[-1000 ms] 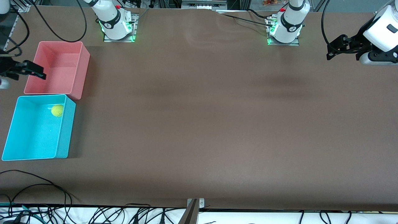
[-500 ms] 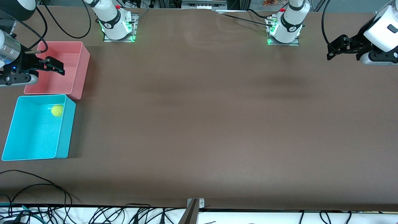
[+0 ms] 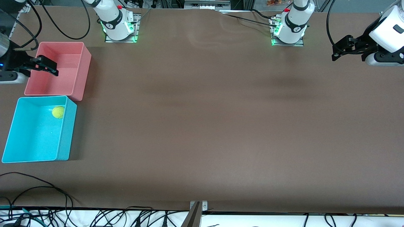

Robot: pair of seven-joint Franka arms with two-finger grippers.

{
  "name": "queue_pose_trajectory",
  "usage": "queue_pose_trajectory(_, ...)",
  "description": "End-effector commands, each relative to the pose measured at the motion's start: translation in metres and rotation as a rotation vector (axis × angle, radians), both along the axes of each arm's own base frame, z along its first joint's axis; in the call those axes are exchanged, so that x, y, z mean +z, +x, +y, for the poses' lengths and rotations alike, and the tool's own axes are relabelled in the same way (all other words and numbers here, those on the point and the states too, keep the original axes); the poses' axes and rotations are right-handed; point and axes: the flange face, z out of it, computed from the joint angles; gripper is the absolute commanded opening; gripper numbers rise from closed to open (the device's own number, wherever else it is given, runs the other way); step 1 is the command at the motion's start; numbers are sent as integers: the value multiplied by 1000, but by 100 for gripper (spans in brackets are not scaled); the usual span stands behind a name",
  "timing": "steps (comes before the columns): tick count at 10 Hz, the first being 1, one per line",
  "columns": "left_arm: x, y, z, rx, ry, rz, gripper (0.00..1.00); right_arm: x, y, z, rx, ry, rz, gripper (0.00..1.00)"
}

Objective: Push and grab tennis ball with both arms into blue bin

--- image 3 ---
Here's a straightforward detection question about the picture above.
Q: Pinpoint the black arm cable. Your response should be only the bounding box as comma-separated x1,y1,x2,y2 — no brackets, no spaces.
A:
326,0,348,55
40,0,90,41

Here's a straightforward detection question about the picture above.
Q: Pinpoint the blue plastic bin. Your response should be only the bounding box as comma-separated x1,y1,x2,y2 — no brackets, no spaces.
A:
2,96,78,163

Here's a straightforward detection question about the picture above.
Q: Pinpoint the grey metal device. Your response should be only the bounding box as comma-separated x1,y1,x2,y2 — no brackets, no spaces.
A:
184,0,231,10

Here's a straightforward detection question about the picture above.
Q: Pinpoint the metal clamp bracket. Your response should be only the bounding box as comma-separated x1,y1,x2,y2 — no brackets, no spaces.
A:
190,201,208,212

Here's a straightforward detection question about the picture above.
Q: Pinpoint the pink plastic bin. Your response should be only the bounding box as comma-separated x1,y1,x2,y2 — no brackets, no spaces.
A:
24,42,92,102

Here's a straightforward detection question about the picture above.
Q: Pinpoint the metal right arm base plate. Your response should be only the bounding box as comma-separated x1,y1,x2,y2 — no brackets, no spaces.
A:
105,13,141,43

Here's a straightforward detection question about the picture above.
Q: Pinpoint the black base cable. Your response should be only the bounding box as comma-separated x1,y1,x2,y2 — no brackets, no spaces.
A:
251,9,278,20
219,11,276,27

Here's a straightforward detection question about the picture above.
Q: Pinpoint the long black loose cable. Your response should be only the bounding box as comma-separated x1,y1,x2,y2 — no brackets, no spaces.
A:
6,186,82,208
0,172,74,221

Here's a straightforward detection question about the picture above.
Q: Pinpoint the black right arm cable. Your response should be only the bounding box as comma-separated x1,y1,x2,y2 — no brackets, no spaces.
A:
40,0,90,41

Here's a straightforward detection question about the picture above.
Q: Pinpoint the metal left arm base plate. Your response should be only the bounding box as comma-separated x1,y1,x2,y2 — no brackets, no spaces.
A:
271,16,305,47

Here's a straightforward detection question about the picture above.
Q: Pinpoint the grey metal bar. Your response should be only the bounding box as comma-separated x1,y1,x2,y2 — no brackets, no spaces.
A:
181,202,202,227

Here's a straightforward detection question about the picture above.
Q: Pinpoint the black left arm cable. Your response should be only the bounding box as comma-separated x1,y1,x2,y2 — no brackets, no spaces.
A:
326,0,348,55

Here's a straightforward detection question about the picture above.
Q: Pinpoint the teal cable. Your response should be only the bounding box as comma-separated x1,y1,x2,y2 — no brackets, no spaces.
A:
0,205,41,221

